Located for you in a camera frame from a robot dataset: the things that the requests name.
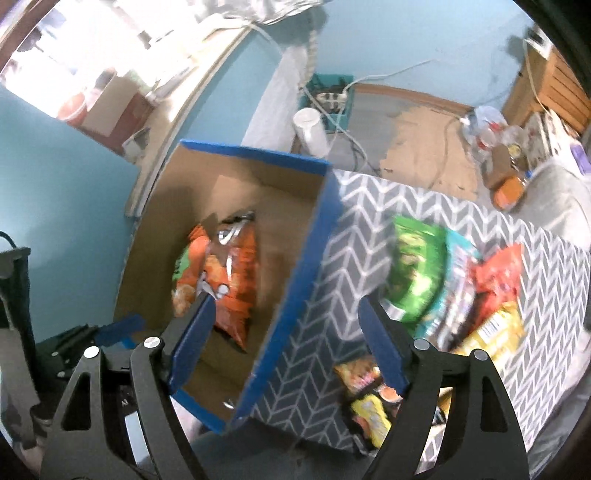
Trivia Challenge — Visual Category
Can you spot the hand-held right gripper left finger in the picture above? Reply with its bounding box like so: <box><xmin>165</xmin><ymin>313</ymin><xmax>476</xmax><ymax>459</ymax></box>
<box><xmin>39</xmin><ymin>295</ymin><xmax>217</xmax><ymax>480</ymax></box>

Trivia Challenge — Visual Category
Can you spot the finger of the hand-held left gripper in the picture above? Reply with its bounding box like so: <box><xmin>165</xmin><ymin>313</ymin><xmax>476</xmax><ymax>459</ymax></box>
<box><xmin>37</xmin><ymin>315</ymin><xmax>145</xmax><ymax>380</ymax></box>

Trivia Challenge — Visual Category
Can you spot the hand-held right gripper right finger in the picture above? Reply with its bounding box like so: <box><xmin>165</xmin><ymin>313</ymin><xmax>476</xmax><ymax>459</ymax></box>
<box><xmin>358</xmin><ymin>296</ymin><xmax>531</xmax><ymax>480</ymax></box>

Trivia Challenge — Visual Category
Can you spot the orange snack packet silver top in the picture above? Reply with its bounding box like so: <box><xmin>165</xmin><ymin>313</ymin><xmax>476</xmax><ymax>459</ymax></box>
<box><xmin>198</xmin><ymin>211</ymin><xmax>258</xmax><ymax>354</ymax></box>

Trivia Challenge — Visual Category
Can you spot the red snack packet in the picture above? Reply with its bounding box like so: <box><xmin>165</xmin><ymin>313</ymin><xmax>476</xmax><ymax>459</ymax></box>
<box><xmin>471</xmin><ymin>244</ymin><xmax>523</xmax><ymax>319</ymax></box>

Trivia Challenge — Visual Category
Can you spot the cardboard box with blue rim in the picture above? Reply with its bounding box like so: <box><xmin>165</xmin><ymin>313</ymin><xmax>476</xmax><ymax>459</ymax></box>
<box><xmin>113</xmin><ymin>138</ymin><xmax>343</xmax><ymax>437</ymax></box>

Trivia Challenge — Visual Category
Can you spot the green and orange snack packet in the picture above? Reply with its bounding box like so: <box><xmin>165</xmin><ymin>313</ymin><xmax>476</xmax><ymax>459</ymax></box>
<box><xmin>172</xmin><ymin>224</ymin><xmax>213</xmax><ymax>319</ymax></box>

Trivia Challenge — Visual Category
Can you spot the small yellow snack packet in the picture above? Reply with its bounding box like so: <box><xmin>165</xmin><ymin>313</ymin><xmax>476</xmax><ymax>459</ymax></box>
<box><xmin>348</xmin><ymin>394</ymin><xmax>393</xmax><ymax>450</ymax></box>

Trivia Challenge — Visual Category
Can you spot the teal snack packet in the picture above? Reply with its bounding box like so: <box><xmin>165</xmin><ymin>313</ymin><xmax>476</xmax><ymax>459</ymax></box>
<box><xmin>416</xmin><ymin>231</ymin><xmax>483</xmax><ymax>344</ymax></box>

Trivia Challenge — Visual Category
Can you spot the orange bottle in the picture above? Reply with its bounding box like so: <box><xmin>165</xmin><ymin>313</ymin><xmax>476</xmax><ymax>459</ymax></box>
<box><xmin>492</xmin><ymin>175</ymin><xmax>527</xmax><ymax>212</ymax></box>

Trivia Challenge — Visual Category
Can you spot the small grey stand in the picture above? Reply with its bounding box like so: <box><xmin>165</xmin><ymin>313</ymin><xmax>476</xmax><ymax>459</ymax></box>
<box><xmin>122</xmin><ymin>127</ymin><xmax>151</xmax><ymax>160</ymax></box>

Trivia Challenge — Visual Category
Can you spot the small brown box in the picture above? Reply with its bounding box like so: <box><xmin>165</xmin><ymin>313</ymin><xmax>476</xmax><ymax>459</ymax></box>
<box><xmin>485</xmin><ymin>145</ymin><xmax>515</xmax><ymax>190</ymax></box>

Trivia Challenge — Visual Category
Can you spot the grey cushion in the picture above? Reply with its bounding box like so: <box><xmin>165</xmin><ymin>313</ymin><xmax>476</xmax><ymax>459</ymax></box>
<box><xmin>508</xmin><ymin>161</ymin><xmax>591</xmax><ymax>252</ymax></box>

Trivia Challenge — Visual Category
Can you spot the wooden window sill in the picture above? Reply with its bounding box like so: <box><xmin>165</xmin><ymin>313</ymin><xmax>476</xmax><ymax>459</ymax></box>
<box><xmin>124</xmin><ymin>23</ymin><xmax>252</xmax><ymax>217</ymax></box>

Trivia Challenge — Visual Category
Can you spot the teal plastic crate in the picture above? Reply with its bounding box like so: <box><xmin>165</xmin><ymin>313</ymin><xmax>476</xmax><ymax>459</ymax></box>
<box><xmin>299</xmin><ymin>73</ymin><xmax>355</xmax><ymax>134</ymax></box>

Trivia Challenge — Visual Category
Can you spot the red bowl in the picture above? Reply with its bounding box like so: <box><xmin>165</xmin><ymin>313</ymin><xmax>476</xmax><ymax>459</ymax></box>
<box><xmin>58</xmin><ymin>95</ymin><xmax>88</xmax><ymax>121</ymax></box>

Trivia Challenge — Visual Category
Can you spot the open cardboard box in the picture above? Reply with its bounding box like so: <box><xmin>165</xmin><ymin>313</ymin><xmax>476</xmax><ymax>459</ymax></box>
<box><xmin>83</xmin><ymin>74</ymin><xmax>155</xmax><ymax>139</ymax></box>

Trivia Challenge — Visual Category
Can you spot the clear plastic bag of bottles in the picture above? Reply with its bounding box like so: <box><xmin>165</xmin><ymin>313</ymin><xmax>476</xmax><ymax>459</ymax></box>
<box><xmin>462</xmin><ymin>105</ymin><xmax>527</xmax><ymax>162</ymax></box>

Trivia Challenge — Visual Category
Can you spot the white power strip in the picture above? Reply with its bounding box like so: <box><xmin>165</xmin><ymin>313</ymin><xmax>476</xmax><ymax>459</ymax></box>
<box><xmin>308</xmin><ymin>91</ymin><xmax>348</xmax><ymax>112</ymax></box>

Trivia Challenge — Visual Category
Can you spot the white textured panel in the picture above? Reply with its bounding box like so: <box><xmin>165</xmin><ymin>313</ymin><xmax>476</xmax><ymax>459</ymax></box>
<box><xmin>242</xmin><ymin>46</ymin><xmax>308</xmax><ymax>153</ymax></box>

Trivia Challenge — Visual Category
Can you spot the patterned printed sheet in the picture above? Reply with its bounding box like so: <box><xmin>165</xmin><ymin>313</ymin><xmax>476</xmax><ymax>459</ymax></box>
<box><xmin>526</xmin><ymin>111</ymin><xmax>583</xmax><ymax>167</ymax></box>

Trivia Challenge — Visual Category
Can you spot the wooden cabinet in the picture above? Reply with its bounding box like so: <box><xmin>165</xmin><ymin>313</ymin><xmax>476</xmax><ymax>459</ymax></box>
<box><xmin>501</xmin><ymin>44</ymin><xmax>585</xmax><ymax>139</ymax></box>

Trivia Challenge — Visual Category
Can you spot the grey printed cloth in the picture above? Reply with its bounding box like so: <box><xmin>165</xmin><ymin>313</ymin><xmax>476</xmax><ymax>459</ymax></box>
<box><xmin>205</xmin><ymin>0</ymin><xmax>324</xmax><ymax>26</ymax></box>

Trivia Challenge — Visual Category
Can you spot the white cable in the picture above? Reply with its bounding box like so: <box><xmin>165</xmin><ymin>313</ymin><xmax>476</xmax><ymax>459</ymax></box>
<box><xmin>344</xmin><ymin>59</ymin><xmax>434</xmax><ymax>90</ymax></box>

